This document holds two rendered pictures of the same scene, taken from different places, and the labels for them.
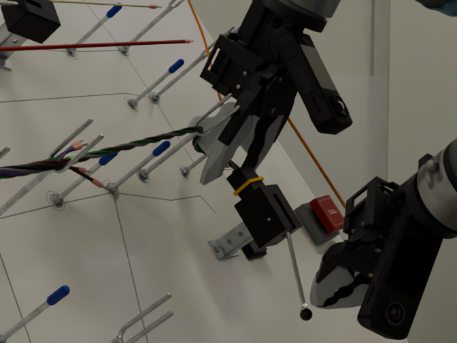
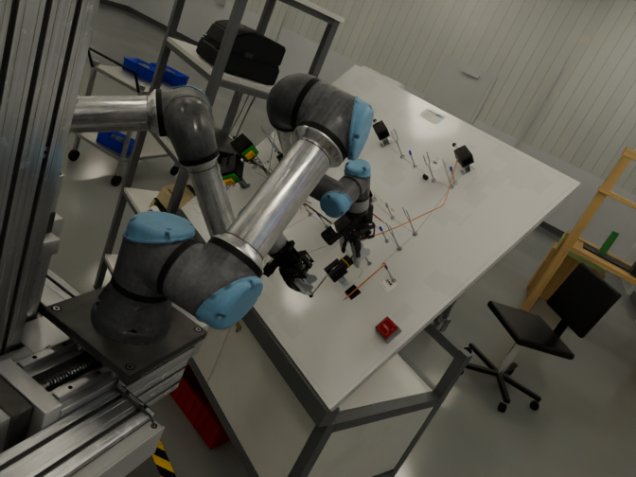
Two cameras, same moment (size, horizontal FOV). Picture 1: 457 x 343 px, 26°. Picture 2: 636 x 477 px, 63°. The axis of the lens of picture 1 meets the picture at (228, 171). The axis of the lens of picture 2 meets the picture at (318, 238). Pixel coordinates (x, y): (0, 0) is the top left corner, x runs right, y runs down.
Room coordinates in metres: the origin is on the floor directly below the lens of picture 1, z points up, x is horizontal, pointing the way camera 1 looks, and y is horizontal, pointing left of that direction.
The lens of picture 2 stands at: (1.44, -1.53, 1.81)
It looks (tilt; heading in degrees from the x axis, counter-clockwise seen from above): 21 degrees down; 107
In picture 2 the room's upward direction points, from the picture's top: 25 degrees clockwise
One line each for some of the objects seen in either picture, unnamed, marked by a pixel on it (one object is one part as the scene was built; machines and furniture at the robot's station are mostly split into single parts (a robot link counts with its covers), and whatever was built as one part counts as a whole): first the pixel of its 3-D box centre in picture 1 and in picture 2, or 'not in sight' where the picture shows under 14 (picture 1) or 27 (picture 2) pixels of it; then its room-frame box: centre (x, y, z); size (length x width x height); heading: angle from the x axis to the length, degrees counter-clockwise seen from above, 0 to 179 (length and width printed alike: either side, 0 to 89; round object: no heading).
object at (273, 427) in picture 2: not in sight; (256, 397); (1.04, -0.11, 0.60); 0.55 x 0.03 x 0.39; 152
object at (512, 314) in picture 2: not in sight; (532, 329); (2.00, 2.23, 0.53); 0.67 x 0.67 x 1.05
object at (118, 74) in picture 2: not in sight; (136, 117); (-1.55, 1.96, 0.48); 0.99 x 0.58 x 0.96; 89
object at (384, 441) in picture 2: not in sight; (286, 340); (0.94, 0.29, 0.60); 1.17 x 0.58 x 0.40; 152
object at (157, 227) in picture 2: not in sight; (157, 251); (0.94, -0.80, 1.33); 0.13 x 0.12 x 0.14; 3
